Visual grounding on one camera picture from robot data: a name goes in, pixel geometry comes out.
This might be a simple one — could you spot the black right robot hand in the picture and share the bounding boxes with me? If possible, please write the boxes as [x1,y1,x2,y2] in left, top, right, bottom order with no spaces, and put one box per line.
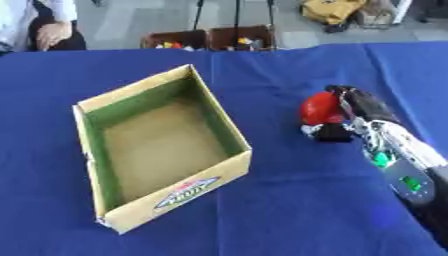
[301,84,403,142]

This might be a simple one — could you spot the tan cardboard box green inside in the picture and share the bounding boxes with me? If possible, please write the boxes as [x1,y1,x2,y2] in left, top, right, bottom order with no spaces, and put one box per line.
[70,63,254,235]

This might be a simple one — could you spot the person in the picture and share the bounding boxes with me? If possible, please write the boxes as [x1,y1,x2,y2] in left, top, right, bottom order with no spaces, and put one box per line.
[0,0,90,56]

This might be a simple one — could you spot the yellow bag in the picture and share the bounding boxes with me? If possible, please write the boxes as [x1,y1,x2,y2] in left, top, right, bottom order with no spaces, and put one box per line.
[299,0,368,26]

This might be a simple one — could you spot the black tripod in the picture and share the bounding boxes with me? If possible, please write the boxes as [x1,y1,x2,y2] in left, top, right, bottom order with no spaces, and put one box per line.
[190,0,280,48]

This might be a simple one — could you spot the red round toy fruit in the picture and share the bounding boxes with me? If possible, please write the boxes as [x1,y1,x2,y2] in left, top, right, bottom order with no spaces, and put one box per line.
[299,92,349,126]

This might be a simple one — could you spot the person's hand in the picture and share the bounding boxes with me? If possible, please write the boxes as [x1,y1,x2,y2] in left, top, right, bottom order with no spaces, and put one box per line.
[35,21,76,52]

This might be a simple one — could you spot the brown crate with toys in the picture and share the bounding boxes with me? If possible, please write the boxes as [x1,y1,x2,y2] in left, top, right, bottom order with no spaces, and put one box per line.
[138,29,210,52]
[206,24,279,52]

